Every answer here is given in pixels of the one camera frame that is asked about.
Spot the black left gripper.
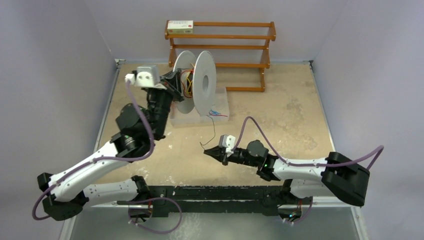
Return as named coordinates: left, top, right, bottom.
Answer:
left=147, top=67, right=185, bottom=138

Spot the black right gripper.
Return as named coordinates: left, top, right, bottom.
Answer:
left=204, top=145, right=259, bottom=167

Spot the black wire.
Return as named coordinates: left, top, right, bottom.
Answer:
left=199, top=107, right=217, bottom=147

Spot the white plastic cable spool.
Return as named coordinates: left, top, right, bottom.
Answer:
left=173, top=50, right=217, bottom=116

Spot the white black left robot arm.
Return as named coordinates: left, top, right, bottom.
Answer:
left=36, top=67, right=184, bottom=221

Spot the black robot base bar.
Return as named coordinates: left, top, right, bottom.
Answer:
left=127, top=175, right=312, bottom=217

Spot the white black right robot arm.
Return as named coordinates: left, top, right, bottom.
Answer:
left=203, top=140, right=370, bottom=207

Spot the clear plastic divided tray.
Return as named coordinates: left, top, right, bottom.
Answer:
left=168, top=87, right=230, bottom=127

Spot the white cardboard box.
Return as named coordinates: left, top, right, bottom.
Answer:
left=166, top=20, right=194, bottom=35

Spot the orange wooden shelf rack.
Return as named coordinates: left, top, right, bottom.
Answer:
left=164, top=20, right=277, bottom=92

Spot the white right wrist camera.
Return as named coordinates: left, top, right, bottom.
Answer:
left=218, top=134, right=236, bottom=157

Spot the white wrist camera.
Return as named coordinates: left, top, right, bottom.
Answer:
left=124, top=65, right=167, bottom=90
left=218, top=134, right=236, bottom=157

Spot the yellow wire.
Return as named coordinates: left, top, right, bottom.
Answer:
left=184, top=71, right=195, bottom=97

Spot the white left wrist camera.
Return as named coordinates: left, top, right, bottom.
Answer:
left=124, top=65, right=167, bottom=90

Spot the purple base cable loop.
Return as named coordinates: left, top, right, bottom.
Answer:
left=127, top=195, right=185, bottom=235

